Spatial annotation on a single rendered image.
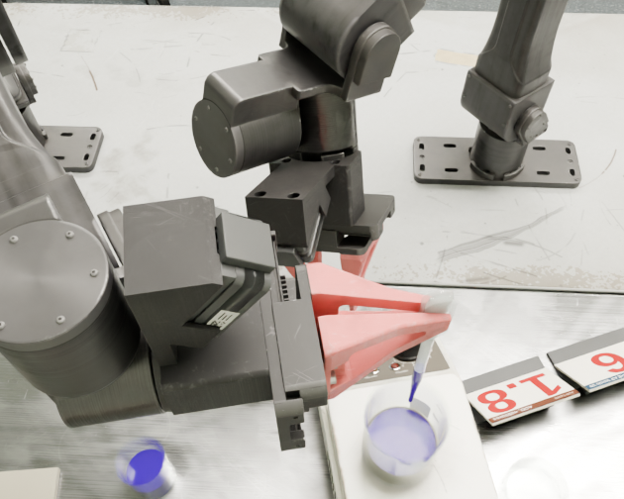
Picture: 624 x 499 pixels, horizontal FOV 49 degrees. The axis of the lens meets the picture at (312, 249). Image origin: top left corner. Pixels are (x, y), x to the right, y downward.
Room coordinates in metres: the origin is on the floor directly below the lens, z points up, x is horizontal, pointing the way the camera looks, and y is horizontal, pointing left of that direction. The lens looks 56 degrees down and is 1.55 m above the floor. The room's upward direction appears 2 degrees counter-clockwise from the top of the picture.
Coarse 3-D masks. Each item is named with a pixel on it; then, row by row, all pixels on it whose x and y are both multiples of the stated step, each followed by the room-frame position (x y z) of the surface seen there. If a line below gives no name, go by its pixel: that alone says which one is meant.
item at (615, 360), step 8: (600, 352) 0.29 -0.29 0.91; (608, 352) 0.29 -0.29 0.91; (616, 352) 0.28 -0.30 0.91; (576, 360) 0.28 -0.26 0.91; (584, 360) 0.28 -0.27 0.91; (592, 360) 0.28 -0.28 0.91; (600, 360) 0.28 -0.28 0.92; (608, 360) 0.27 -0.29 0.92; (616, 360) 0.27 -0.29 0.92; (568, 368) 0.27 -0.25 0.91; (576, 368) 0.27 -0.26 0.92; (584, 368) 0.27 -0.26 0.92; (592, 368) 0.27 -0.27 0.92; (600, 368) 0.26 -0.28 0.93; (608, 368) 0.26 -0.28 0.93; (616, 368) 0.26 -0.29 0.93; (576, 376) 0.26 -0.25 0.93; (584, 376) 0.26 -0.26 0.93; (592, 376) 0.25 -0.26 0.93; (600, 376) 0.25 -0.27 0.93; (608, 376) 0.25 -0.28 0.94
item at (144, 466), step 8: (136, 456) 0.20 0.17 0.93; (144, 456) 0.20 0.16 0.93; (152, 456) 0.20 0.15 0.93; (160, 456) 0.20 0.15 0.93; (128, 464) 0.19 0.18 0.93; (136, 464) 0.19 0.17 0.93; (144, 464) 0.19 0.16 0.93; (152, 464) 0.19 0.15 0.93; (160, 464) 0.19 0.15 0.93; (128, 472) 0.18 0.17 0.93; (136, 472) 0.18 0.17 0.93; (144, 472) 0.18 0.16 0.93; (152, 472) 0.18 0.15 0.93; (128, 480) 0.18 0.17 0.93; (136, 480) 0.17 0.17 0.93; (144, 480) 0.17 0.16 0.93
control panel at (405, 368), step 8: (432, 352) 0.28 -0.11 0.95; (440, 352) 0.28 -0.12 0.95; (392, 360) 0.27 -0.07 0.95; (400, 360) 0.27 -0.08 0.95; (432, 360) 0.27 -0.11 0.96; (440, 360) 0.26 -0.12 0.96; (384, 368) 0.26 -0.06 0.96; (392, 368) 0.26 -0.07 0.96; (400, 368) 0.26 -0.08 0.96; (408, 368) 0.26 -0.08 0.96; (432, 368) 0.25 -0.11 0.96; (440, 368) 0.25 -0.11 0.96; (448, 368) 0.25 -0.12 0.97; (368, 376) 0.25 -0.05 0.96; (376, 376) 0.25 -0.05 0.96; (384, 376) 0.25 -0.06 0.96; (392, 376) 0.25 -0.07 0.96
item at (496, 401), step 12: (540, 372) 0.27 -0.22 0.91; (504, 384) 0.26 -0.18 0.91; (516, 384) 0.26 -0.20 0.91; (528, 384) 0.25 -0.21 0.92; (540, 384) 0.25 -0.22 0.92; (552, 384) 0.25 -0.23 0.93; (564, 384) 0.25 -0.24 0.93; (480, 396) 0.25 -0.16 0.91; (492, 396) 0.24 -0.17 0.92; (504, 396) 0.24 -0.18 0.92; (516, 396) 0.24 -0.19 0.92; (528, 396) 0.24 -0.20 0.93; (540, 396) 0.24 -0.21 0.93; (552, 396) 0.23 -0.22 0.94; (492, 408) 0.23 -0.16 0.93; (504, 408) 0.23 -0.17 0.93; (516, 408) 0.22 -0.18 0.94
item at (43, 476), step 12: (48, 468) 0.20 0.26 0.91; (0, 480) 0.19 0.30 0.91; (12, 480) 0.19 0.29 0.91; (24, 480) 0.19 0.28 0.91; (36, 480) 0.18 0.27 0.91; (48, 480) 0.18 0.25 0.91; (0, 492) 0.18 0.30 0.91; (12, 492) 0.17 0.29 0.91; (24, 492) 0.17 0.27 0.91; (36, 492) 0.17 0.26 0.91; (48, 492) 0.17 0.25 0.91
